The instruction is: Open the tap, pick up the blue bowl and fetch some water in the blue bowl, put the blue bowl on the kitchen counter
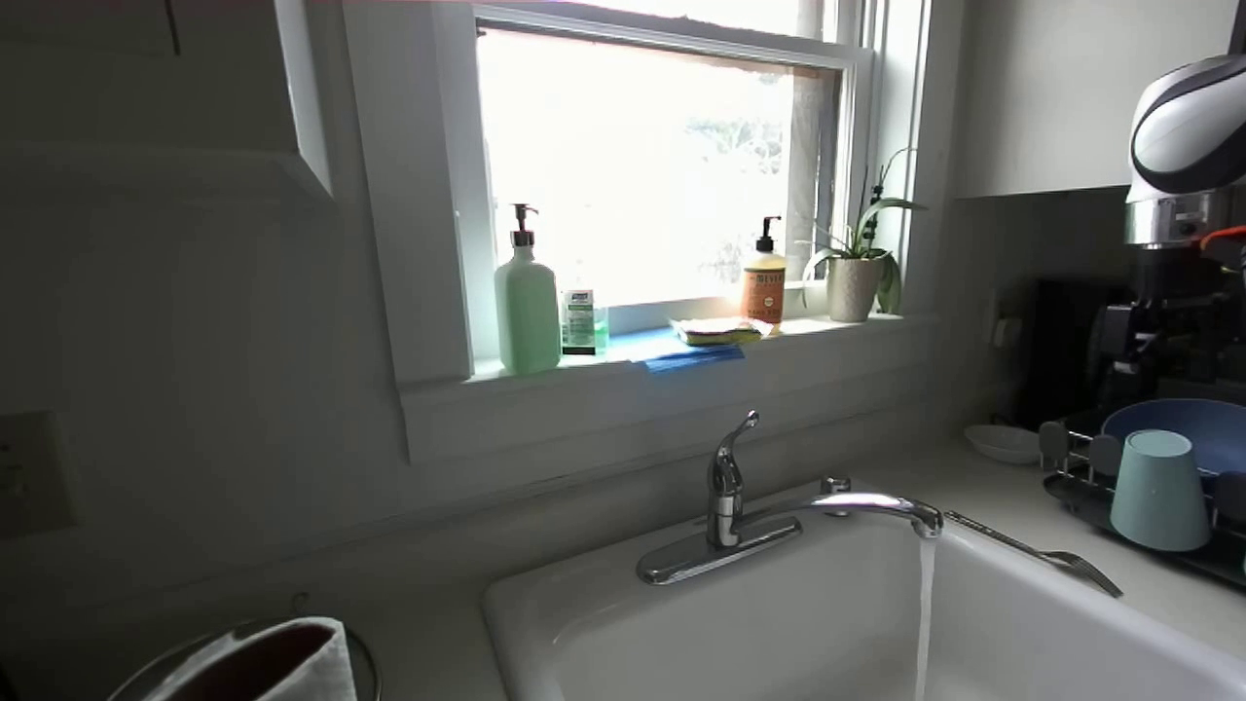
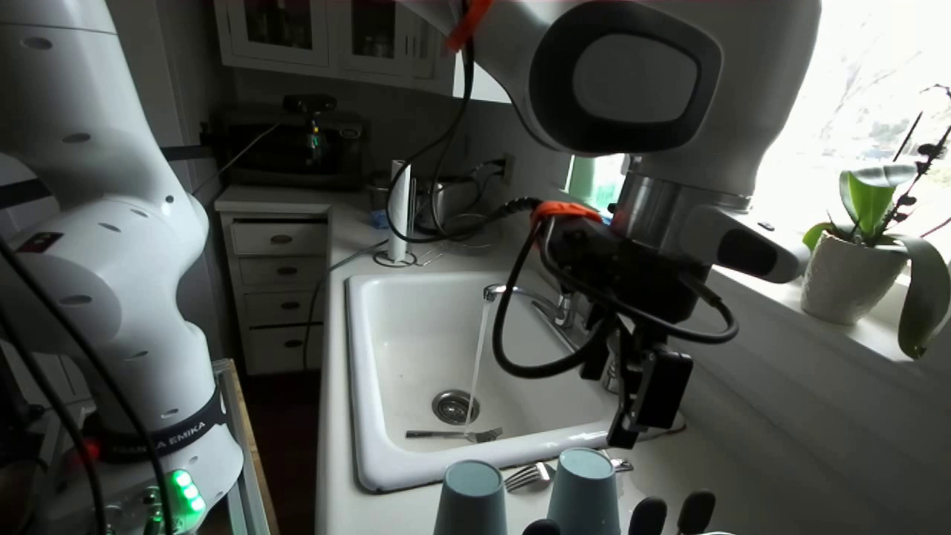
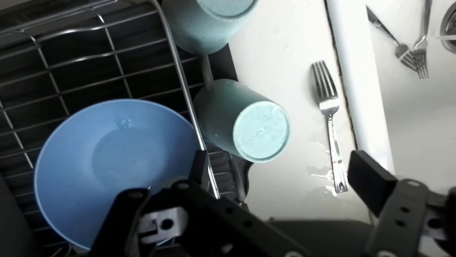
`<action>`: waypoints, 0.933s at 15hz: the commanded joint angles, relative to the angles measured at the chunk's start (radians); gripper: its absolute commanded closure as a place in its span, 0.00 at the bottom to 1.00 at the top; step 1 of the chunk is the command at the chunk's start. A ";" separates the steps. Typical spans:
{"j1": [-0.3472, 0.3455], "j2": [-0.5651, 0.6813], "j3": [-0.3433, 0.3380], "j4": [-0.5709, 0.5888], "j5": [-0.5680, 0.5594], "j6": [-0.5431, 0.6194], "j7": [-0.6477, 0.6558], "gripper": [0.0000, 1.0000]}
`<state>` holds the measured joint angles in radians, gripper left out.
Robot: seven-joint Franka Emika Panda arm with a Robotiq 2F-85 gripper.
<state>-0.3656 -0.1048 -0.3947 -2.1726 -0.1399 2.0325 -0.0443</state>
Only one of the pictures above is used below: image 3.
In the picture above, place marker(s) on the teal plastic cup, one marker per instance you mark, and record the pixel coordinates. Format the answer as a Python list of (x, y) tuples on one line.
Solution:
[(246, 123), (208, 23)]

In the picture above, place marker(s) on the white kitchen sink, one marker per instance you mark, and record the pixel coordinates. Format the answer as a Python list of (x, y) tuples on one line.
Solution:
[(417, 123)]

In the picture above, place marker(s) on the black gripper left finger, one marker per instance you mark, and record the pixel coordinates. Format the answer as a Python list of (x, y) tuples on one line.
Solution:
[(201, 168)]

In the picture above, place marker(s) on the blue plastic bowl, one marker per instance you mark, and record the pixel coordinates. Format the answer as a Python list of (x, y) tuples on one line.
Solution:
[(94, 166)]

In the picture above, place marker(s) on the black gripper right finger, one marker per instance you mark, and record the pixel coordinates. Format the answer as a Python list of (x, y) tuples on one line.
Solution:
[(372, 180)]

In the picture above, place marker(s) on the metal sink drain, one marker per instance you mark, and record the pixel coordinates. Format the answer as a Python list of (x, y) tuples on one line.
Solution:
[(449, 29)]

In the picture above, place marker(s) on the silver fork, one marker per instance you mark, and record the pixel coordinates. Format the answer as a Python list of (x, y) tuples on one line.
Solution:
[(329, 108), (422, 51), (400, 47)]

